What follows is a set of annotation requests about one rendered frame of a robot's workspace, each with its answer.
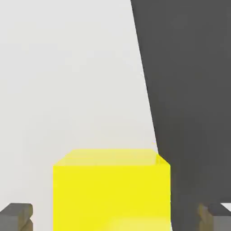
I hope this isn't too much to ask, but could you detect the small yellow cube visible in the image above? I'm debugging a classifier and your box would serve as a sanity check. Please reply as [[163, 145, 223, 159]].
[[52, 148, 171, 231]]

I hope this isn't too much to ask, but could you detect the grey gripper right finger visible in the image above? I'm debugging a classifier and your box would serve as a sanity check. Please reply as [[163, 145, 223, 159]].
[[198, 202, 231, 231]]

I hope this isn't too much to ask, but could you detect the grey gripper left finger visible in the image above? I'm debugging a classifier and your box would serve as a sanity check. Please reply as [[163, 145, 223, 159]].
[[0, 203, 34, 231]]

